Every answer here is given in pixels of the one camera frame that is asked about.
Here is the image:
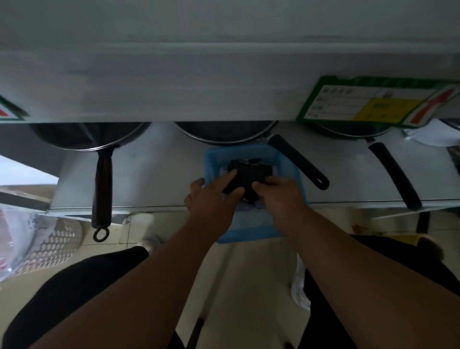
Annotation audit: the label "grey metal display shelf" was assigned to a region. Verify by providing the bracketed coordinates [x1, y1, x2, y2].
[47, 120, 460, 216]

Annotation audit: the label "person's right forearm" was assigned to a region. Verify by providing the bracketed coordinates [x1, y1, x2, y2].
[277, 207, 460, 349]

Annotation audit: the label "pan with brown wooden handle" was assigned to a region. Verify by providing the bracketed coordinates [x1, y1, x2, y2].
[30, 122, 152, 242]

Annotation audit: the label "blue plastic tray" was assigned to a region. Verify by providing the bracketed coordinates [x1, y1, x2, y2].
[204, 145, 310, 245]

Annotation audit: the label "person's shoe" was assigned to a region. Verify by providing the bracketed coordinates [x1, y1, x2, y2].
[415, 234, 445, 260]
[138, 234, 163, 253]

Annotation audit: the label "pan with long black handle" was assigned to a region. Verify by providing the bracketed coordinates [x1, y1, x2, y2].
[316, 122, 423, 211]

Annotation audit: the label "person's right shoe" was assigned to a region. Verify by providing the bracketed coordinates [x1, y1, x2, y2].
[415, 234, 445, 260]

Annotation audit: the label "grey metal shelf board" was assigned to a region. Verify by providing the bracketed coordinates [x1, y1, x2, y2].
[0, 42, 460, 124]

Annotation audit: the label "bunch of black clips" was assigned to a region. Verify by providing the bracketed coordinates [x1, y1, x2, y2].
[222, 158, 274, 209]

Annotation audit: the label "perforated beige plastic basket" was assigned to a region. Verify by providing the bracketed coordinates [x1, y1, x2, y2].
[7, 216, 84, 277]

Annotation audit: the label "person's right hand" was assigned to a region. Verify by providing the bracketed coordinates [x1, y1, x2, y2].
[251, 176, 311, 238]

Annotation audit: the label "black trousers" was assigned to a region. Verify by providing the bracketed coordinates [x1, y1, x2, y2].
[0, 234, 460, 349]

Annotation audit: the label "person's left hand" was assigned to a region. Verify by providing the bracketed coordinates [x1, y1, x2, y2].
[184, 169, 246, 241]

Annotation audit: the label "white plastic bag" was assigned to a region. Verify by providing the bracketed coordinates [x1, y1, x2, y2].
[402, 119, 460, 148]

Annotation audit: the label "green yellow shelf label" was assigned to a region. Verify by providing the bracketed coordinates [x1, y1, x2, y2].
[296, 75, 460, 129]

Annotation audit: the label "person's left forearm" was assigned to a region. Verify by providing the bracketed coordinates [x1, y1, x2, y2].
[30, 223, 234, 349]

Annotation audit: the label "person's left shoe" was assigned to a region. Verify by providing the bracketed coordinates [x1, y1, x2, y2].
[138, 234, 163, 253]

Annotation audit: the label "green red shelf label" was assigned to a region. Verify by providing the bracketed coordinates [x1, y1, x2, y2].
[0, 95, 29, 124]

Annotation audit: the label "clear plastic packaging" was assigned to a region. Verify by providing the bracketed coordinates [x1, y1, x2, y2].
[0, 203, 58, 283]

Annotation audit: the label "pan with short black handle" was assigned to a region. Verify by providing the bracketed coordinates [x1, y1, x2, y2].
[175, 121, 330, 191]

